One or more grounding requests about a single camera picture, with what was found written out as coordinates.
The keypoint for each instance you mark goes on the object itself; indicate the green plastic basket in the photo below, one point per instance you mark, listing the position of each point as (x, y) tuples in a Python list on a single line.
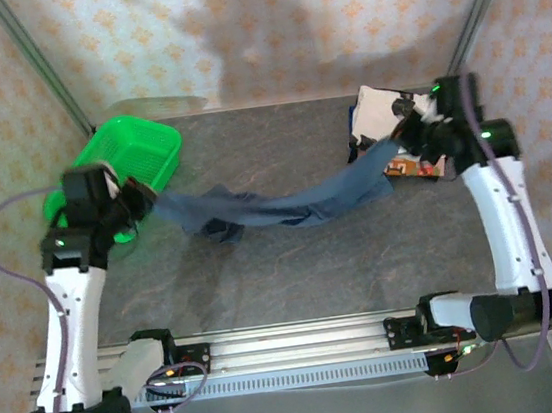
[(142, 142)]

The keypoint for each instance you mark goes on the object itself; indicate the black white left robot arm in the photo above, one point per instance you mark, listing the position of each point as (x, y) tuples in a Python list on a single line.
[(70, 332)]

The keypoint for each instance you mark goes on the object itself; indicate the dark blue folded t-shirt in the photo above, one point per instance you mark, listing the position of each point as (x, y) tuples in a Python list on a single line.
[(353, 116)]

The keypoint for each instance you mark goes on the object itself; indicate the orange print folded t-shirt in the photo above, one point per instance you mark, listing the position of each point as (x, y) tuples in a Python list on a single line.
[(412, 167)]

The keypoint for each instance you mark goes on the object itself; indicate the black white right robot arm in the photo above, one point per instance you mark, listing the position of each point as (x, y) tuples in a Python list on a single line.
[(511, 238)]

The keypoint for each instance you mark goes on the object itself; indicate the white t-shirt black print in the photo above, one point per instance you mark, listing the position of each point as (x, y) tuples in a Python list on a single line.
[(375, 113)]

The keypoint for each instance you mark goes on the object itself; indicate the aluminium frame post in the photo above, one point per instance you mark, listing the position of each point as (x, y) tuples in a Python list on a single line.
[(480, 5), (39, 59)]

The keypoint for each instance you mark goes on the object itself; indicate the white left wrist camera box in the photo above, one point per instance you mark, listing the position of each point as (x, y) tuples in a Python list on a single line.
[(113, 181)]

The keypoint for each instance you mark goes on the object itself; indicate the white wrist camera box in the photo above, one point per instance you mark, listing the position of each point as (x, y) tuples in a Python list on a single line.
[(113, 181), (430, 112)]

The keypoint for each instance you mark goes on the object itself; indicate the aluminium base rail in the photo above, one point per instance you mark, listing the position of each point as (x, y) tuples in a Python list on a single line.
[(298, 345)]

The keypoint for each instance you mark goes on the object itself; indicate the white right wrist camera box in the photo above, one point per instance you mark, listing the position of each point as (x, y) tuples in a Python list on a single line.
[(430, 112)]

